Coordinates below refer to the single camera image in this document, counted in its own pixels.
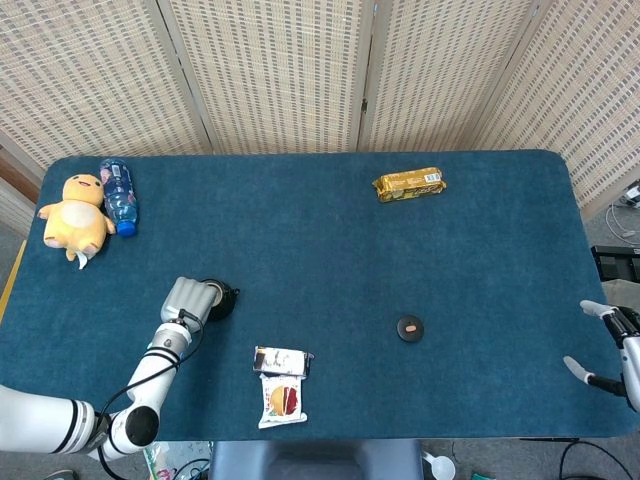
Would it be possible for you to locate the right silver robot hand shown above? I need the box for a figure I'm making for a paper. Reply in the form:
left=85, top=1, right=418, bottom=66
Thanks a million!
left=563, top=299, right=640, bottom=414

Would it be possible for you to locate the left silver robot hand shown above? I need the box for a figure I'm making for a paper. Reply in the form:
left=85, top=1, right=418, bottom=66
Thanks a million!
left=158, top=276, right=224, bottom=326

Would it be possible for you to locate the black teapot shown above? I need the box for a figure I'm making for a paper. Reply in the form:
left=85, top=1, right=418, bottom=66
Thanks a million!
left=199, top=278, right=240, bottom=323

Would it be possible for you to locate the black teapot lid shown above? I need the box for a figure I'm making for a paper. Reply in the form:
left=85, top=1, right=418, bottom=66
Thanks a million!
left=396, top=314, right=426, bottom=343

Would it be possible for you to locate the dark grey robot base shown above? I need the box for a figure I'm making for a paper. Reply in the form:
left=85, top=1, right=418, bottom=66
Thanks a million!
left=207, top=439, right=425, bottom=480

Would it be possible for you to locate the black equipment box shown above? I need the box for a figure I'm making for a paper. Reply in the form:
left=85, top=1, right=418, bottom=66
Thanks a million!
left=591, top=244, right=640, bottom=281

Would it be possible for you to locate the blue water bottle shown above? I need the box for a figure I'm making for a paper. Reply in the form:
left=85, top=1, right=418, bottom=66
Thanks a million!
left=98, top=157, right=140, bottom=238

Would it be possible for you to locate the rose cake snack packet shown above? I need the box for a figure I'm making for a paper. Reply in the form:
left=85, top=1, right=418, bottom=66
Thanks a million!
left=257, top=373, right=308, bottom=430

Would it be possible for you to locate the yellow plush toy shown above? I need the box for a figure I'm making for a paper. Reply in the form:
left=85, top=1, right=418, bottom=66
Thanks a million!
left=37, top=173, right=117, bottom=271

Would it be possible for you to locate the blue table cloth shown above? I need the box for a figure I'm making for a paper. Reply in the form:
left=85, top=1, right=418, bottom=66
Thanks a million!
left=0, top=149, right=637, bottom=444

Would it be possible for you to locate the colourful plastic bag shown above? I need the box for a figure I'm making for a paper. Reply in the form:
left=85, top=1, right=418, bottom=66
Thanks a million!
left=139, top=439, right=214, bottom=480

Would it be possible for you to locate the white plastic scoop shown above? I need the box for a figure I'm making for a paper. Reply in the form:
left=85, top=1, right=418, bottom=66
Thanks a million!
left=421, top=451, right=457, bottom=480

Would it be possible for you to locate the woven bamboo folding screen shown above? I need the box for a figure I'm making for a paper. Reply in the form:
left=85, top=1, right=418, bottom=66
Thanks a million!
left=0, top=0, right=640, bottom=216

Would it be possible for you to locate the gold snack package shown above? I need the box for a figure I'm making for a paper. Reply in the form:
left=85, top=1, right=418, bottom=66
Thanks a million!
left=371, top=166, right=449, bottom=204

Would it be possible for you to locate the black floor cable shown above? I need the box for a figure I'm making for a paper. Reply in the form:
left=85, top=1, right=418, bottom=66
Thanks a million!
left=558, top=439, right=636, bottom=480

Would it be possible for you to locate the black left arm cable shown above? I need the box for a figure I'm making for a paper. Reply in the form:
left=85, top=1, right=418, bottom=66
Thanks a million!
left=92, top=308, right=205, bottom=480

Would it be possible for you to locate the white floor cable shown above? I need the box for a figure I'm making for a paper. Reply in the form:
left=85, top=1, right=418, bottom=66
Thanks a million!
left=605, top=199, right=640, bottom=246

